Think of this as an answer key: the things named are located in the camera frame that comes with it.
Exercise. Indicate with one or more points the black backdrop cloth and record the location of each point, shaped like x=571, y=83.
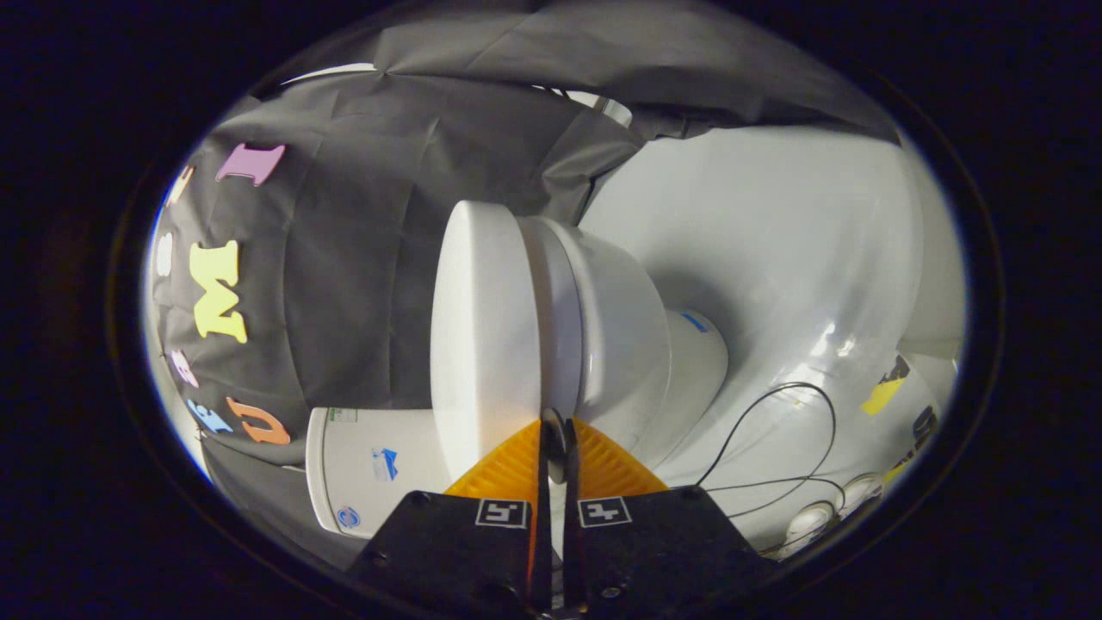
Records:
x=362, y=258

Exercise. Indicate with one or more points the yellow black tape piece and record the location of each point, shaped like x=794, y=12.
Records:
x=882, y=394

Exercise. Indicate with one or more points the white toilet lid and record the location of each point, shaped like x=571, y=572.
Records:
x=482, y=344

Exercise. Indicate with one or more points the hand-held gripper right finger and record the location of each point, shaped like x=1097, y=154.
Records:
x=654, y=542

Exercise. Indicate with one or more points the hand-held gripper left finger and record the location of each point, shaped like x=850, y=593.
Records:
x=448, y=542

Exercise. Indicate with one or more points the white ceramic toilet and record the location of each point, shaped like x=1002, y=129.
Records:
x=620, y=327

